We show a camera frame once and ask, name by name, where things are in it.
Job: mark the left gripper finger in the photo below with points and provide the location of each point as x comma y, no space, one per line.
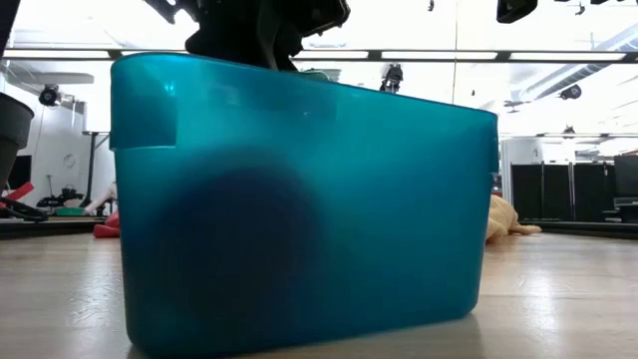
229,47
288,47

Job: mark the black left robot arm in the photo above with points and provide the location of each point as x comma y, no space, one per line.
174,10

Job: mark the teal plastic tupperware container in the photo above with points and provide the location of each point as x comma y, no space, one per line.
299,199

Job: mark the black overhead light bar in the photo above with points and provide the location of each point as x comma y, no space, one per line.
375,55

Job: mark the black hanging background device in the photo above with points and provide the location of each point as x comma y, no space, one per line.
392,77

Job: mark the black background table stand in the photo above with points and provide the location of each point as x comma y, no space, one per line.
91,169

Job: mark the red crumpled cloth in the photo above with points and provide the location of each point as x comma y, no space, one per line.
107,230

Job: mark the black floor equipment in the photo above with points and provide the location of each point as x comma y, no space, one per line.
65,195

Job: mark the black computer monitor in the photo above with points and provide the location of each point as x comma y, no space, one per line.
627,174
21,172

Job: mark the white round column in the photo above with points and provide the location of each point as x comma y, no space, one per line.
521,149

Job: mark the yellow crumpled cloth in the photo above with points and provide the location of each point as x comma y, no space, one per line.
501,219

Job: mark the black round ceiling device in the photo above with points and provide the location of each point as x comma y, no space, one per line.
571,92

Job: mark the black room partition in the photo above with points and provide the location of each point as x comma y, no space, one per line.
553,192

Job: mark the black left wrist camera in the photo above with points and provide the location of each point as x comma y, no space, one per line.
324,14

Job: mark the black round mounted camera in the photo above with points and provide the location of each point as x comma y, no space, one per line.
49,95

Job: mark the black aluminium table frame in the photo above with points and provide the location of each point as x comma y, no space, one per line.
50,227

